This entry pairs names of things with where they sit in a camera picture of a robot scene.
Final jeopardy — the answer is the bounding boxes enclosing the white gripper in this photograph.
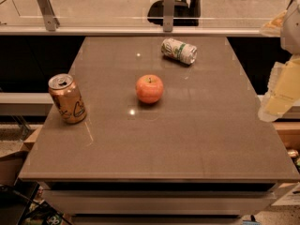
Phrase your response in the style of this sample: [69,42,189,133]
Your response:
[258,0,300,122]

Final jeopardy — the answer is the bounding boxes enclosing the white green 7up can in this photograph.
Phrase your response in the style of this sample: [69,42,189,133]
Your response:
[161,38,197,65]

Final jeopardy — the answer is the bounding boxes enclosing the middle metal glass bracket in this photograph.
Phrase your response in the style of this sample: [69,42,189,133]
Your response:
[163,0,175,32]

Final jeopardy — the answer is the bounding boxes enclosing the gold soda can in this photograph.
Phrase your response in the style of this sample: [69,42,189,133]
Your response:
[48,73,87,124]

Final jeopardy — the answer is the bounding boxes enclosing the black office chair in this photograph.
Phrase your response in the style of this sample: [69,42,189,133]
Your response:
[147,0,201,26]

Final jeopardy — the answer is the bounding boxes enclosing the green snack package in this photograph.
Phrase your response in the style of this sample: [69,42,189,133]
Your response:
[18,201,73,225]

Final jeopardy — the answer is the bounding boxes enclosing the left metal glass bracket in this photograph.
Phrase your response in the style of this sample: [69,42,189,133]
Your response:
[37,0,60,31]

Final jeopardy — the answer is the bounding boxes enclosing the orange red apple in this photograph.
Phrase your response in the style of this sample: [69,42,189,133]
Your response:
[136,74,164,104]

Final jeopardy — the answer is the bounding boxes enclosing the glass barrier panel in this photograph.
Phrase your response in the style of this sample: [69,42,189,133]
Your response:
[0,0,291,28]

